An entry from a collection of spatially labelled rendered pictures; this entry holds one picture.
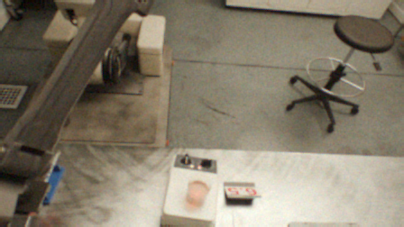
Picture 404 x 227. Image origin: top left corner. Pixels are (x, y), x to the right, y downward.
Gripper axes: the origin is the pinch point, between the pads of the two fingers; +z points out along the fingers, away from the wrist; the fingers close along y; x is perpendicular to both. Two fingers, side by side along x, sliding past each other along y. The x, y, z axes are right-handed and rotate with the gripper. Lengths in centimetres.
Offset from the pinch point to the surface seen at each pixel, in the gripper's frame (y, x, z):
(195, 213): 37.4, 0.9, -5.7
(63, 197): 4.2, 4.7, 3.0
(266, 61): 93, 168, 80
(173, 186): 31.7, 6.7, -5.7
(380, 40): 134, 116, 15
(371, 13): 208, 255, 70
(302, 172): 69, 20, 3
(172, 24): 8, 204, 79
